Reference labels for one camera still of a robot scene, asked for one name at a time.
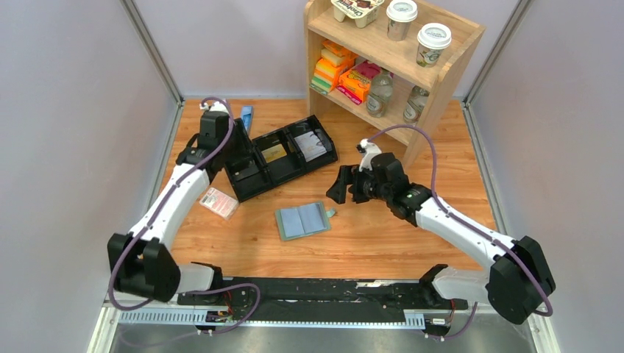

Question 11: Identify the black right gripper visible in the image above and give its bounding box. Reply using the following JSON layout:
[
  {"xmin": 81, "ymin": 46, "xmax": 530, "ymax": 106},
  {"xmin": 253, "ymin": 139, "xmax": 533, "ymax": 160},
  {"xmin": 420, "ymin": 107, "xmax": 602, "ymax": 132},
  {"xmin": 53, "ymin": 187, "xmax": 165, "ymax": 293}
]
[{"xmin": 325, "ymin": 165, "xmax": 390, "ymax": 205}]

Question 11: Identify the chocolate pudding cup pack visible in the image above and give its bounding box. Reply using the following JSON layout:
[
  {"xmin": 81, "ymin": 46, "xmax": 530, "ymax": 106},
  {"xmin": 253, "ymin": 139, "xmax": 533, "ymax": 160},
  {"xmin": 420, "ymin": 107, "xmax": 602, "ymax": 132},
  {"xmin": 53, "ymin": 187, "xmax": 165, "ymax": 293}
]
[{"xmin": 330, "ymin": 0, "xmax": 385, "ymax": 29}]

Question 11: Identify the orange snack box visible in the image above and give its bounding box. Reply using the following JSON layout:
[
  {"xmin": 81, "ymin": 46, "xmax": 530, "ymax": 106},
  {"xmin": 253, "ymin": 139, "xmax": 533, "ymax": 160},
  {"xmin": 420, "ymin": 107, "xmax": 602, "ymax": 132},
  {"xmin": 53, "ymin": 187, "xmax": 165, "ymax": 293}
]
[{"xmin": 336, "ymin": 60, "xmax": 381, "ymax": 105}]

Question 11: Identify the black VIP card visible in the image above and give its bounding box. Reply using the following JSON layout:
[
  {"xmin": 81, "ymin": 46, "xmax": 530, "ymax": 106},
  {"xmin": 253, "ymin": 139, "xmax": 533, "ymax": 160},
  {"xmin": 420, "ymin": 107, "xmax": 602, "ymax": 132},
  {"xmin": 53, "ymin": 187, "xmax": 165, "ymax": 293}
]
[{"xmin": 233, "ymin": 161, "xmax": 259, "ymax": 182}]

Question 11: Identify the glass bottle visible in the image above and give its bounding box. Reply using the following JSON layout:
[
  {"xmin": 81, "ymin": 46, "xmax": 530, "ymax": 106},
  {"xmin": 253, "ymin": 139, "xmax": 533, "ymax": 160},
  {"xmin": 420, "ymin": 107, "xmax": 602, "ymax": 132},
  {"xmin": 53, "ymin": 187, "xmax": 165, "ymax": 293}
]
[
  {"xmin": 403, "ymin": 85, "xmax": 429, "ymax": 124},
  {"xmin": 366, "ymin": 68, "xmax": 394, "ymax": 118}
]

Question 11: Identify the gold card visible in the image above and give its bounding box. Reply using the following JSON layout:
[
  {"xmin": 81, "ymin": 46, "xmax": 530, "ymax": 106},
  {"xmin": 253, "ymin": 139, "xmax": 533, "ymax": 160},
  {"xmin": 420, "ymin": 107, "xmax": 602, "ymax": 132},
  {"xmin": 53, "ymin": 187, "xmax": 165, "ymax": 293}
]
[{"xmin": 261, "ymin": 144, "xmax": 288, "ymax": 163}]

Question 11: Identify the silver VIP card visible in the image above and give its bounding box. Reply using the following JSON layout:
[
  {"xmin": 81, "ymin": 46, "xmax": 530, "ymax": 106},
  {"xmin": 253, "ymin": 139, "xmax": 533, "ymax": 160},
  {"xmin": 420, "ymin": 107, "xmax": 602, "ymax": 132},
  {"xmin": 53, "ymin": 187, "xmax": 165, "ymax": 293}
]
[{"xmin": 294, "ymin": 132, "xmax": 327, "ymax": 162}]

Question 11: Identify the glass bottle right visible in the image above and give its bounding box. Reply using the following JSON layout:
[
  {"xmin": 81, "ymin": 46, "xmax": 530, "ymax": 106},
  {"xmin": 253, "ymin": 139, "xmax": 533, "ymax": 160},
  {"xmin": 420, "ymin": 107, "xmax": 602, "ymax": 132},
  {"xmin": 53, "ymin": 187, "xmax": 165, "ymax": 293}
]
[{"xmin": 403, "ymin": 85, "xmax": 429, "ymax": 124}]

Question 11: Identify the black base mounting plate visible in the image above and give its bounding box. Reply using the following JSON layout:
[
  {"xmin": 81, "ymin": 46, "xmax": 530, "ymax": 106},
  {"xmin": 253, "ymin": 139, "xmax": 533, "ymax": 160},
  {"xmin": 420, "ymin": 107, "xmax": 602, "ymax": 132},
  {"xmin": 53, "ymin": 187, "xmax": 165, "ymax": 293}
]
[{"xmin": 177, "ymin": 277, "xmax": 468, "ymax": 324}]

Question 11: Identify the blue rectangular box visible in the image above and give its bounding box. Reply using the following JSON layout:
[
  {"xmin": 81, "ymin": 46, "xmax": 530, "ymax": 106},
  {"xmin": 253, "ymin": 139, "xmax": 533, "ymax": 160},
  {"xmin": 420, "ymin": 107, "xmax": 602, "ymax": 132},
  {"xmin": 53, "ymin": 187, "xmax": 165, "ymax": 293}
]
[{"xmin": 241, "ymin": 105, "xmax": 254, "ymax": 133}]

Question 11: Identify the paper coffee cup left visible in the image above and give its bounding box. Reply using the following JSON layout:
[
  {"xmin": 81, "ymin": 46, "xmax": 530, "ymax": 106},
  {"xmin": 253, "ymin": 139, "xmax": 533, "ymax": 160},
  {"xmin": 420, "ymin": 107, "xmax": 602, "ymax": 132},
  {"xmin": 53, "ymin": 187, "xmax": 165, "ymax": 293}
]
[{"xmin": 386, "ymin": 0, "xmax": 418, "ymax": 41}]

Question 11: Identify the black three-compartment tray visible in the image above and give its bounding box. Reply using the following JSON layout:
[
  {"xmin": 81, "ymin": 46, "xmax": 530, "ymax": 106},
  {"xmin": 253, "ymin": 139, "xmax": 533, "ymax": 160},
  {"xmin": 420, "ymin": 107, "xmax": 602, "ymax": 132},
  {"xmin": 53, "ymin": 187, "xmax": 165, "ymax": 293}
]
[{"xmin": 224, "ymin": 115, "xmax": 338, "ymax": 202}]

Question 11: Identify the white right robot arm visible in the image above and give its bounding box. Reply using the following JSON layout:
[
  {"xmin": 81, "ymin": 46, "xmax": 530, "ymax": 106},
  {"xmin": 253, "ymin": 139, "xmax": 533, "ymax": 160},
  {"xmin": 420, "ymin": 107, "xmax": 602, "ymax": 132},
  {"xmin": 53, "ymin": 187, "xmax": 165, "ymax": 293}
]
[{"xmin": 326, "ymin": 153, "xmax": 556, "ymax": 324}]

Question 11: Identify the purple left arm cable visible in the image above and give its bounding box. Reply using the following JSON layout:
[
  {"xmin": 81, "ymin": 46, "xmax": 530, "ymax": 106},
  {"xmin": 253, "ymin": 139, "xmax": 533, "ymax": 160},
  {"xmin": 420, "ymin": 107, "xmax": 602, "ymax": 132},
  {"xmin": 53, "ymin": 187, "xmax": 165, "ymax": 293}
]
[{"xmin": 107, "ymin": 97, "xmax": 262, "ymax": 336}]

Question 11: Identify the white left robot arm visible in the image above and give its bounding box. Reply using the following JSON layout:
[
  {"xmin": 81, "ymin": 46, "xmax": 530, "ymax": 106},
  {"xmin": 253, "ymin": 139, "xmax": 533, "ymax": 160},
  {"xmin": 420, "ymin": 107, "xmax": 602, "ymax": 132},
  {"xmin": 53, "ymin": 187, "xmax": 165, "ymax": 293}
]
[{"xmin": 107, "ymin": 104, "xmax": 244, "ymax": 305}]

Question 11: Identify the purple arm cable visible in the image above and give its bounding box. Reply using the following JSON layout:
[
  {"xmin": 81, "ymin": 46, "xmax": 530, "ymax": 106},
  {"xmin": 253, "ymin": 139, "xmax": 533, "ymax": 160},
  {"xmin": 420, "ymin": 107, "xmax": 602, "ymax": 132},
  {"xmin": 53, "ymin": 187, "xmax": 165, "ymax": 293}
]
[
  {"xmin": 365, "ymin": 124, "xmax": 555, "ymax": 341},
  {"xmin": 107, "ymin": 97, "xmax": 262, "ymax": 336}
]

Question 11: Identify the teal leather card holder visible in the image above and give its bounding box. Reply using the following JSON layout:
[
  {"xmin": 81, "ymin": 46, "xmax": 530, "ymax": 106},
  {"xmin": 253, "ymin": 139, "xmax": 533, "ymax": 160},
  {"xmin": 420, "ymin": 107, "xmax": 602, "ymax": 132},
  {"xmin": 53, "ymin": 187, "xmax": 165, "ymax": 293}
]
[{"xmin": 274, "ymin": 202, "xmax": 336, "ymax": 241}]

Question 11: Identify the wooden shelf unit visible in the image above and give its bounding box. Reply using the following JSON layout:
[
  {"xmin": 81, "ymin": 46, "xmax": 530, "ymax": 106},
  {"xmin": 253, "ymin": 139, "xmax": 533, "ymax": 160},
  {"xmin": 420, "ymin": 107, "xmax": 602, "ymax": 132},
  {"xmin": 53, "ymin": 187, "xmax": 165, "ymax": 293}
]
[{"xmin": 302, "ymin": 0, "xmax": 486, "ymax": 182}]

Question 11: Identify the glass bottle left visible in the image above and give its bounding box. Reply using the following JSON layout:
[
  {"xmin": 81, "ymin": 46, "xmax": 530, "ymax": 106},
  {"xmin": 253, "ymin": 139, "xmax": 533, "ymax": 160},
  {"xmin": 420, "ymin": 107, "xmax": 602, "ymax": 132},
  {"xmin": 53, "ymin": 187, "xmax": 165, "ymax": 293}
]
[{"xmin": 366, "ymin": 68, "xmax": 394, "ymax": 118}]

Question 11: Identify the paper coffee cup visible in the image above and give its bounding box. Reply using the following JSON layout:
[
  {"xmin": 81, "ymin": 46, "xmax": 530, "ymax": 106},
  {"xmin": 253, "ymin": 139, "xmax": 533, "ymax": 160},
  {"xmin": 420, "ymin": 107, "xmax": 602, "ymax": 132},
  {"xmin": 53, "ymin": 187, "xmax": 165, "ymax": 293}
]
[
  {"xmin": 386, "ymin": 0, "xmax": 418, "ymax": 41},
  {"xmin": 416, "ymin": 23, "xmax": 452, "ymax": 68}
]

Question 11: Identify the stacked colourful sponges pack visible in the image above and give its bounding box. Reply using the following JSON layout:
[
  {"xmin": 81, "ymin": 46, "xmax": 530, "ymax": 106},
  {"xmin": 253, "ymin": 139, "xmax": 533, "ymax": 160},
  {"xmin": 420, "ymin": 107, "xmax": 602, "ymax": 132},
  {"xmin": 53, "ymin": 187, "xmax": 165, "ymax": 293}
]
[{"xmin": 310, "ymin": 40, "xmax": 358, "ymax": 95}]

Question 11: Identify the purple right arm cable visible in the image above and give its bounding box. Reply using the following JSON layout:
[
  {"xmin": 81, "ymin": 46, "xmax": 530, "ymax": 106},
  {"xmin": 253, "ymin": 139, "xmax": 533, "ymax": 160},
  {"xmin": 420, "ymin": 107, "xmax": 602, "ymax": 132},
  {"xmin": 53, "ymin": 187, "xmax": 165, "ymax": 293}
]
[{"xmin": 365, "ymin": 124, "xmax": 555, "ymax": 341}]

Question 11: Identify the paper coffee cup right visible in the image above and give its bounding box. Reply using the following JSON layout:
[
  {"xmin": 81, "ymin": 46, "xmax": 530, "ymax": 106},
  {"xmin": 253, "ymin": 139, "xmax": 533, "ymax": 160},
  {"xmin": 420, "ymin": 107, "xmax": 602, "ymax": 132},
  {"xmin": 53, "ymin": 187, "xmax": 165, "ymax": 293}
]
[{"xmin": 416, "ymin": 23, "xmax": 452, "ymax": 68}]

